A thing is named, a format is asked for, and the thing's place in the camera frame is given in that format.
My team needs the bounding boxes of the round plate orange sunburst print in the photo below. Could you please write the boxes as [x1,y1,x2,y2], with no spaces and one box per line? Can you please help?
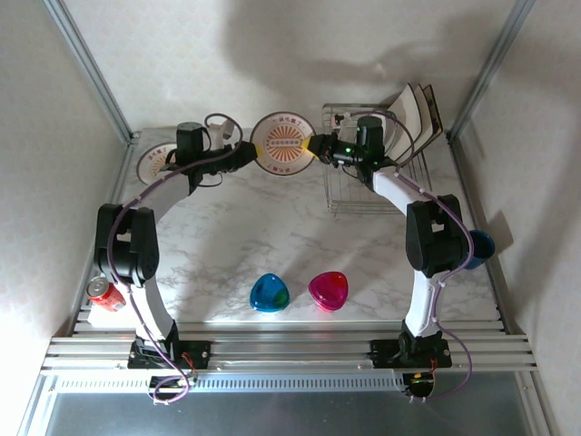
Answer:
[135,140,179,186]
[250,111,317,178]

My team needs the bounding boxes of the square plate floral print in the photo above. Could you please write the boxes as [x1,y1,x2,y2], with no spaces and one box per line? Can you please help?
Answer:
[424,84,445,146]

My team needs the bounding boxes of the pink translucent triangular container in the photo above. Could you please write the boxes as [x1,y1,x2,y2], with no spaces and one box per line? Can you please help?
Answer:
[308,271,350,313]

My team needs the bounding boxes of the blue translucent triangular container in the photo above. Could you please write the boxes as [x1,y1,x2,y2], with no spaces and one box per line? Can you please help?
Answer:
[249,272,291,314]

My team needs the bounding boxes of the blue enamel mug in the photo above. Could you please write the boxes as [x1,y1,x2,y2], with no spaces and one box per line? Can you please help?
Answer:
[465,229,497,272]

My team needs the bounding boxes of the red soda can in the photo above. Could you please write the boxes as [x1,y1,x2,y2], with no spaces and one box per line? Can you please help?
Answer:
[86,276,127,313]

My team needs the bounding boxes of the aluminium extrusion base rails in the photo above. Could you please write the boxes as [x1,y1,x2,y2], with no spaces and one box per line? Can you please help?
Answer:
[40,320,539,376]

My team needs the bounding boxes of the grey metal shelf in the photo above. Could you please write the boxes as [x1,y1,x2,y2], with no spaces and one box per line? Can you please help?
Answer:
[17,390,562,436]

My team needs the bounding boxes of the thin black left camera cable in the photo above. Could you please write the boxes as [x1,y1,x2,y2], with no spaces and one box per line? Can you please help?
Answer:
[197,172,226,190]

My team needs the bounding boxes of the chrome wire dish rack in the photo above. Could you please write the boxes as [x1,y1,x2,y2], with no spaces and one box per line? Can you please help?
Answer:
[320,103,432,219]

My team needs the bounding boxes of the aluminium side rail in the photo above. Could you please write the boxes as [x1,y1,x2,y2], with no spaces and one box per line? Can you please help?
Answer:
[447,131,517,335]
[67,131,140,335]

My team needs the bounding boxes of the aluminium frame post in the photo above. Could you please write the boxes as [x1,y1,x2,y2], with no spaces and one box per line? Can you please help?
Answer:
[446,0,539,140]
[43,0,142,146]

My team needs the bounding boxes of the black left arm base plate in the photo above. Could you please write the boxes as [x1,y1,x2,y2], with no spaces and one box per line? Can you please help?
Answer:
[127,339,212,370]

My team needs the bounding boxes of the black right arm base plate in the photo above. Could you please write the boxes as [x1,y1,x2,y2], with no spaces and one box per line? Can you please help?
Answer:
[369,338,453,369]

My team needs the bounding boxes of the slotted grey cable duct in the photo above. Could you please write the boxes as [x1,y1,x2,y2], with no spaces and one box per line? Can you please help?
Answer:
[52,368,405,394]

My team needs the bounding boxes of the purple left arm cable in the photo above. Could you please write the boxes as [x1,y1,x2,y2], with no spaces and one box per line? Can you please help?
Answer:
[102,112,244,406]

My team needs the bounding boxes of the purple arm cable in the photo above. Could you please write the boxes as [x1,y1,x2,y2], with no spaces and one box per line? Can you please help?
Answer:
[347,110,477,403]
[102,112,244,406]

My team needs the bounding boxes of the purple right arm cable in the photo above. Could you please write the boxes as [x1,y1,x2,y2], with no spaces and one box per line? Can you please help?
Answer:
[347,110,477,403]

